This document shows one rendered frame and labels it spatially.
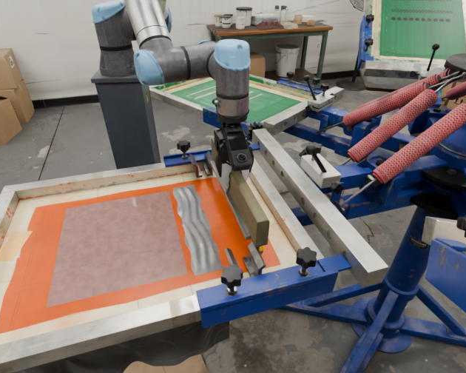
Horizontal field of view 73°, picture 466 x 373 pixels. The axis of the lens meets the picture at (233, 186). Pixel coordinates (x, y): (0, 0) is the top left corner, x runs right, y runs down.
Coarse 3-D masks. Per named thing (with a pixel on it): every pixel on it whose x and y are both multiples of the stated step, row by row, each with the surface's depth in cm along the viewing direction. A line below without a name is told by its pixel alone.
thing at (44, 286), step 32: (224, 224) 87; (32, 256) 77; (64, 256) 77; (96, 256) 77; (128, 256) 77; (160, 256) 77; (224, 256) 77; (32, 288) 70; (64, 288) 70; (96, 288) 70; (128, 288) 70; (160, 288) 70; (0, 320) 64; (32, 320) 64
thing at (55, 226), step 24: (120, 192) 99; (144, 192) 99; (168, 192) 99; (216, 192) 99; (48, 216) 89; (72, 216) 89; (96, 216) 89; (120, 216) 89; (144, 216) 89; (168, 216) 89; (216, 216) 89; (48, 240) 82; (72, 240) 82; (96, 240) 82
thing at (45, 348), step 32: (32, 192) 95; (64, 192) 98; (0, 224) 82; (288, 224) 82; (320, 256) 73; (96, 320) 60; (128, 320) 60; (160, 320) 60; (192, 320) 63; (0, 352) 55; (32, 352) 55; (64, 352) 57
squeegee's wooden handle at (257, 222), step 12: (216, 156) 94; (240, 180) 78; (240, 192) 74; (252, 192) 74; (240, 204) 75; (252, 204) 70; (252, 216) 68; (264, 216) 67; (252, 228) 69; (264, 228) 67; (252, 240) 71; (264, 240) 69
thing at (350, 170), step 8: (336, 168) 94; (344, 168) 94; (352, 168) 94; (360, 168) 94; (344, 176) 91; (352, 176) 91; (360, 176) 92; (344, 184) 92; (352, 184) 93; (360, 184) 94; (328, 192) 92
